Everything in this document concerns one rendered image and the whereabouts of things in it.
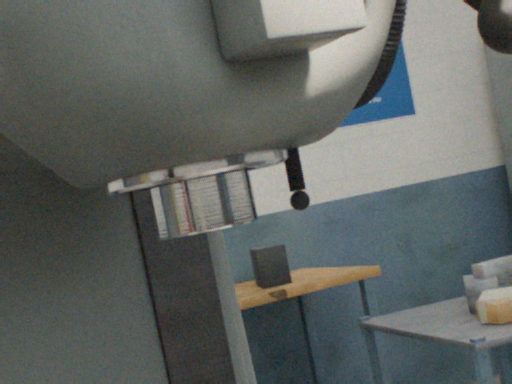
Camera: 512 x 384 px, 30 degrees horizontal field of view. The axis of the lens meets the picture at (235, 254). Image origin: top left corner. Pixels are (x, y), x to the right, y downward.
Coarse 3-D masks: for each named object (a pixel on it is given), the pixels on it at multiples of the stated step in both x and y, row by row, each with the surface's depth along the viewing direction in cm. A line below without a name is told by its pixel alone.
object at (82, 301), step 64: (0, 192) 78; (64, 192) 80; (0, 256) 77; (64, 256) 79; (128, 256) 82; (192, 256) 83; (0, 320) 77; (64, 320) 79; (128, 320) 82; (192, 320) 83
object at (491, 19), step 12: (468, 0) 43; (480, 0) 43; (492, 0) 41; (504, 0) 41; (480, 12) 41; (492, 12) 41; (504, 12) 40; (480, 24) 42; (492, 24) 41; (504, 24) 41; (480, 36) 42; (492, 36) 41; (504, 36) 41; (492, 48) 42; (504, 48) 41
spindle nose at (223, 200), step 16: (208, 176) 42; (224, 176) 42; (240, 176) 43; (160, 192) 43; (176, 192) 42; (192, 192) 42; (208, 192) 42; (224, 192) 42; (240, 192) 43; (160, 208) 43; (176, 208) 42; (192, 208) 42; (208, 208) 42; (224, 208) 42; (240, 208) 43; (256, 208) 44; (160, 224) 43; (176, 224) 43; (192, 224) 42; (208, 224) 42; (224, 224) 42; (240, 224) 43; (160, 240) 44
